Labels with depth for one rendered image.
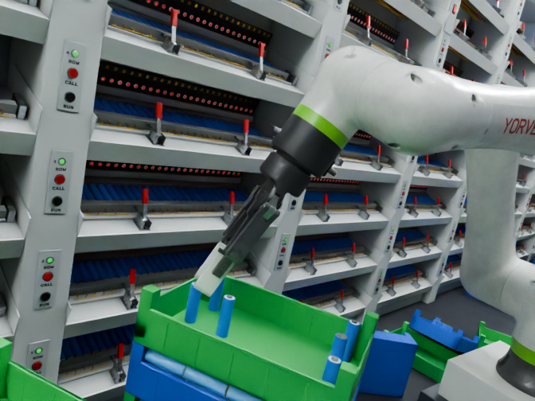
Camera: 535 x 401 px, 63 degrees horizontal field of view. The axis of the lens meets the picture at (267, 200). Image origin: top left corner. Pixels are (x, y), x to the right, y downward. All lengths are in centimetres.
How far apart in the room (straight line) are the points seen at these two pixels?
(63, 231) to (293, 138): 52
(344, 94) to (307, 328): 38
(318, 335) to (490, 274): 53
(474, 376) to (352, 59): 76
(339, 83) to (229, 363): 39
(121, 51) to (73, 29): 10
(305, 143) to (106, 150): 47
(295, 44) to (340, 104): 76
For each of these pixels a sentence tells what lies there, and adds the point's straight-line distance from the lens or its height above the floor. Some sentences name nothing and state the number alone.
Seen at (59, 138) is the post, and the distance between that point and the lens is 90.
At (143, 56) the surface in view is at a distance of 96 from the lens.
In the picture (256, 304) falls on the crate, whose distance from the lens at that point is 77.
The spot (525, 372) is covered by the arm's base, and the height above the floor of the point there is 41.
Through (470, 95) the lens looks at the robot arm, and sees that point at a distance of 59.
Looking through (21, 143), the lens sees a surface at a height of 68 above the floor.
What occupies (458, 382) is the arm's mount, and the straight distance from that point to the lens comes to 115.
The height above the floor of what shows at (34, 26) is 88.
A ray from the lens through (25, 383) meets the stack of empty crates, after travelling 66.
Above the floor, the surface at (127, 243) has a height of 48.
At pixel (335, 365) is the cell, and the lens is 58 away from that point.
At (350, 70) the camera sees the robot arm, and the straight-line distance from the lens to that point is 62.
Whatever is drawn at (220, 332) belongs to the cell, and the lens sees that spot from 69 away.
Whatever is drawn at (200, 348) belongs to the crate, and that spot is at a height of 51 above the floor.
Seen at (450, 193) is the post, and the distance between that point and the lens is 255.
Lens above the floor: 82
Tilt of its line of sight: 11 degrees down
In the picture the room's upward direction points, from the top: 12 degrees clockwise
